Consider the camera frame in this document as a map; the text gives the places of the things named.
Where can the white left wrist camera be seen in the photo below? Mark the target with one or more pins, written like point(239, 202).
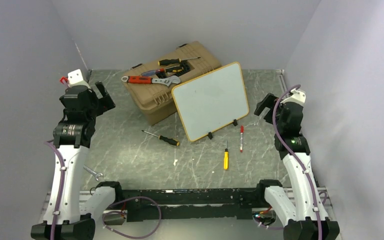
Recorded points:
point(74, 78)

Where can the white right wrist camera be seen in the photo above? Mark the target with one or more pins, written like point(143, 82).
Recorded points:
point(297, 96)

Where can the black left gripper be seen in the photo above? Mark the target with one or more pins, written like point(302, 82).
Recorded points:
point(104, 103)

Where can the silver open-end wrench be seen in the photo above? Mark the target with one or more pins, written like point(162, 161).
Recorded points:
point(98, 176)

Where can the blue red screwdriver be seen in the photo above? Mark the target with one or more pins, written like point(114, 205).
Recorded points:
point(152, 72)

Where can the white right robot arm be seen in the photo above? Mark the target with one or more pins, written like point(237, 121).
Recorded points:
point(304, 218)

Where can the tan plastic toolbox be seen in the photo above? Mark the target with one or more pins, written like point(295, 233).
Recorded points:
point(150, 84)

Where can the yellow-framed whiteboard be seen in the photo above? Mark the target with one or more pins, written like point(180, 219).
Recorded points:
point(211, 101)

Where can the black orange screwdriver on table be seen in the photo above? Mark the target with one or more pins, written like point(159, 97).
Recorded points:
point(168, 140)

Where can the black yellow screwdriver on toolbox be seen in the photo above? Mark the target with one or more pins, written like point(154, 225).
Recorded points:
point(168, 62)

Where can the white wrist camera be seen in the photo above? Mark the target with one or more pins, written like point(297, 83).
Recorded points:
point(297, 96)
point(74, 78)

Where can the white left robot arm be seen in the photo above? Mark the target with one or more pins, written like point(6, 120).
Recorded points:
point(65, 218)

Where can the yellow handle screwdriver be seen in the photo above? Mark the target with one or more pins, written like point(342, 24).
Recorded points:
point(226, 157)

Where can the red handle adjustable wrench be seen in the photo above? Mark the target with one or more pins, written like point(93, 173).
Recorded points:
point(145, 80)

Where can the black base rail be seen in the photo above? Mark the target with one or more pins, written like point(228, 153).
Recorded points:
point(199, 203)

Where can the black yellow tool in toolbox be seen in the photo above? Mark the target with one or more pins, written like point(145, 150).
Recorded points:
point(178, 70)

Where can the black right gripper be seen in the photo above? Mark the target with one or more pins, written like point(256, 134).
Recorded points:
point(269, 102)

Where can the red whiteboard marker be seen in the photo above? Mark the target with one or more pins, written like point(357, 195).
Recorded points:
point(241, 147)

